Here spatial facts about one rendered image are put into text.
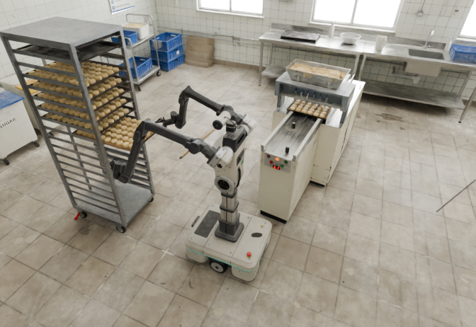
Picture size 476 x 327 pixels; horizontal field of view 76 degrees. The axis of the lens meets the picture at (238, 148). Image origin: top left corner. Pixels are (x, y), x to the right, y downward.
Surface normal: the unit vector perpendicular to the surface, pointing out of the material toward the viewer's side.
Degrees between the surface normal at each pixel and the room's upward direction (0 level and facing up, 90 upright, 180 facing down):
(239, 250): 0
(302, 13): 90
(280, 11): 90
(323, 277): 0
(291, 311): 0
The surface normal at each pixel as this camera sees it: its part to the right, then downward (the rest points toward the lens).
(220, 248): 0.01, -0.81
